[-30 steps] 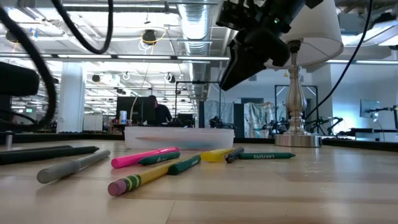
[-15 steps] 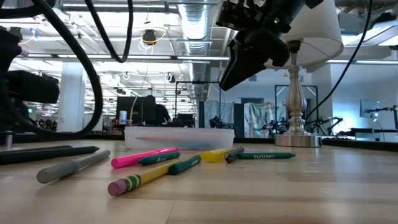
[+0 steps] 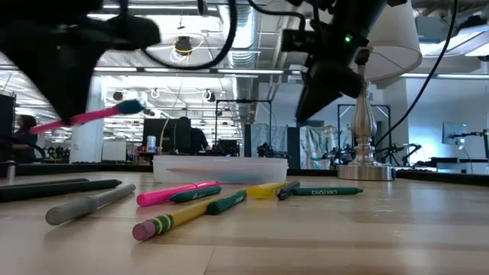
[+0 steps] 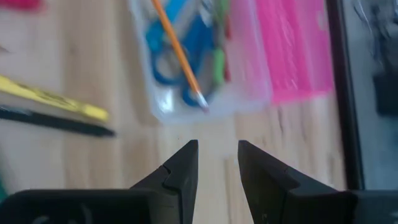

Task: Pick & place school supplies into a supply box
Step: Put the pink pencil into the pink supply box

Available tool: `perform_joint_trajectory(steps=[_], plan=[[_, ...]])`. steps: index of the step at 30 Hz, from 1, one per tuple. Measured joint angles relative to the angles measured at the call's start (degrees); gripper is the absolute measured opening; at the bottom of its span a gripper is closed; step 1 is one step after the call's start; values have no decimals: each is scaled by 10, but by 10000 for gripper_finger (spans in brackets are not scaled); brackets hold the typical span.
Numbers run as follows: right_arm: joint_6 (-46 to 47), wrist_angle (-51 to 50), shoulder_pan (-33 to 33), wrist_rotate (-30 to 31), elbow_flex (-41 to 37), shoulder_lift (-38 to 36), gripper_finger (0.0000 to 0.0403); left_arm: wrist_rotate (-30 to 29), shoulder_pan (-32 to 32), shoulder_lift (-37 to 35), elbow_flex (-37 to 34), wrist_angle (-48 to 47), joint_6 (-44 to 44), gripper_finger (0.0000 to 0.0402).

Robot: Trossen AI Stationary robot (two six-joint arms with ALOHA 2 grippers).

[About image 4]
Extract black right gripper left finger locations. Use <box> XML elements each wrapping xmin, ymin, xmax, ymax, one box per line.
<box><xmin>0</xmin><ymin>139</ymin><xmax>200</xmax><ymax>224</ymax></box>

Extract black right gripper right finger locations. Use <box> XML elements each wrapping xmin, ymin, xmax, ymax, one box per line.
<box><xmin>238</xmin><ymin>139</ymin><xmax>398</xmax><ymax>224</ymax></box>

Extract clear plastic supply box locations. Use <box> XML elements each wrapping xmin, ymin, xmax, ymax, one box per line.
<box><xmin>129</xmin><ymin>0</ymin><xmax>273</xmax><ymax>124</ymax></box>

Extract short black marker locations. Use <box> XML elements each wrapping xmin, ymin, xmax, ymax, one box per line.
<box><xmin>0</xmin><ymin>105</ymin><xmax>116</xmax><ymax>138</ymax></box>

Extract light green pen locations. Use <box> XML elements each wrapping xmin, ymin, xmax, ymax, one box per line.
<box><xmin>213</xmin><ymin>0</ymin><xmax>231</xmax><ymax>86</ymax></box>

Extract orange pencil red eraser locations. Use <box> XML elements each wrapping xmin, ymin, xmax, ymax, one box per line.
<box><xmin>151</xmin><ymin>0</ymin><xmax>210</xmax><ymax>112</ymax></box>

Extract pink plastic box lid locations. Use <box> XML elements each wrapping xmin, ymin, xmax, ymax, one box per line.
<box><xmin>229</xmin><ymin>0</ymin><xmax>335</xmax><ymax>103</ymax></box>

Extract pink highlighter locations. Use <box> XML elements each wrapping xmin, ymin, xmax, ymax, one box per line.
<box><xmin>0</xmin><ymin>0</ymin><xmax>44</xmax><ymax>12</ymax></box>

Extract black metal table frame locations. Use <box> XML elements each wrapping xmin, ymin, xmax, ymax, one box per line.
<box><xmin>325</xmin><ymin>0</ymin><xmax>365</xmax><ymax>191</ymax></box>

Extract blue handled scissors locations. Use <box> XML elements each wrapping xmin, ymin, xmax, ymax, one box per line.
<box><xmin>145</xmin><ymin>14</ymin><xmax>218</xmax><ymax>108</ymax></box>

